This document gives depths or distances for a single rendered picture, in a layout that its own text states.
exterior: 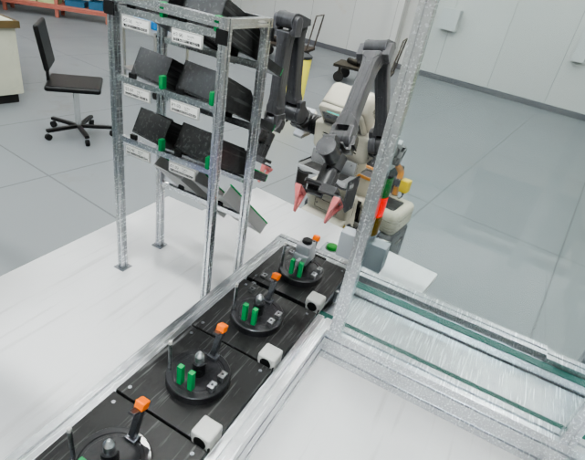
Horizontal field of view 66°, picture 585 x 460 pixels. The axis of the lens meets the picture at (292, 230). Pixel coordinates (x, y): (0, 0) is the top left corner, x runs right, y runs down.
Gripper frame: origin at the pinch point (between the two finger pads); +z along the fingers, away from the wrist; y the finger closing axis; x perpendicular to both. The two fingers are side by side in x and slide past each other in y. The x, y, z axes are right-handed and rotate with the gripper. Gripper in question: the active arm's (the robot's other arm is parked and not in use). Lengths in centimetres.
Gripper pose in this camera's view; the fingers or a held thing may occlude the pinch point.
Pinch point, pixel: (309, 214)
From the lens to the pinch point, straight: 128.1
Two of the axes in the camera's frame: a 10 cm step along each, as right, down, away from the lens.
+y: 8.7, 3.5, -3.4
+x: 2.4, 3.0, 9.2
